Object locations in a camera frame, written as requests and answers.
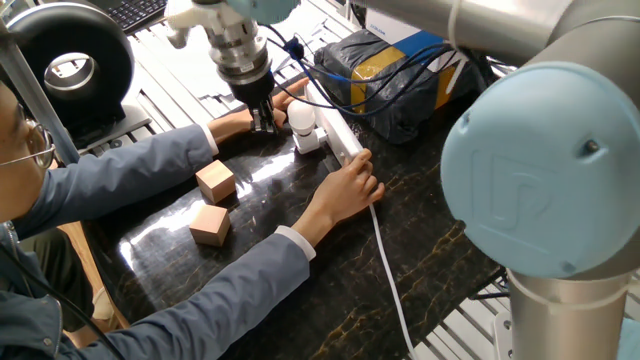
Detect white LED bulb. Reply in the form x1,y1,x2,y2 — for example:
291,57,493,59
286,99,318,136

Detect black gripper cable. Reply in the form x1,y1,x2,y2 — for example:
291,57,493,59
259,22,462,119

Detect right arm in blue-grey sleeve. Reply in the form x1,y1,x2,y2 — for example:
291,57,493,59
97,202,331,360

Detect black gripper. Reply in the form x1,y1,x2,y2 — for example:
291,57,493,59
228,71,280,135

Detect silver robot mounting plate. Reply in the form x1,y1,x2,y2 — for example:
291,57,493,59
493,311,512,360

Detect white and blue cardboard box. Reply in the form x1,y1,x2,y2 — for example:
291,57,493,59
364,7,470,74

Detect white plug-in bulb holder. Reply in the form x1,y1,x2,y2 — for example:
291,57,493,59
292,127,329,155

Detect person's blue-grey jacket torso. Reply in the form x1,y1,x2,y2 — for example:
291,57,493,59
0,222,109,360

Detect aluminium frame post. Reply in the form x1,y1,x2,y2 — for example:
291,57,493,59
0,19,82,166

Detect person's left hand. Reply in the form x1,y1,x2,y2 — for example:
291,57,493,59
238,77,311,135

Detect person's dark trouser leg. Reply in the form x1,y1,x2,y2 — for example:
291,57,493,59
19,227,96,334

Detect person's right hand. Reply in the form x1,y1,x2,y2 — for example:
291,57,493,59
305,148,387,226

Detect white paper sheets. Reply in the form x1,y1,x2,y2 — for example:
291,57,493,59
149,0,321,119

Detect arm in blue-grey sleeve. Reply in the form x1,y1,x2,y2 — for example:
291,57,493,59
97,202,331,360
12,110,252,240

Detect black floor cable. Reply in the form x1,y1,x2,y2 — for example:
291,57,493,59
0,247,127,360

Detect left arm in blue-grey sleeve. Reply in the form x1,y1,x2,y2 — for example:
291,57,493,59
12,110,252,240

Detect white power strip cable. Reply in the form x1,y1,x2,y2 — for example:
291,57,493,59
368,202,420,360

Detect black keyboard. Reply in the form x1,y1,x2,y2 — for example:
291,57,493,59
106,0,169,35

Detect white power strip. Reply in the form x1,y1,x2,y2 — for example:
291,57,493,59
304,82,366,166

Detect person's dark-haired head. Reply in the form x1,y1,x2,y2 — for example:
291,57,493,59
0,82,57,225

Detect thin metal-framed eyeglasses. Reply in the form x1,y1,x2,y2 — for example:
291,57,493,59
0,102,58,170

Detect black wrapped package yellow tape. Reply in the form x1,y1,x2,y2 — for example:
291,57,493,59
312,28,490,146

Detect black ring-shaped device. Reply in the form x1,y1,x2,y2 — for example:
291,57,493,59
0,2,154,154

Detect wooden cube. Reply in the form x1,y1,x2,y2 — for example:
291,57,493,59
195,159,237,205
188,204,233,249

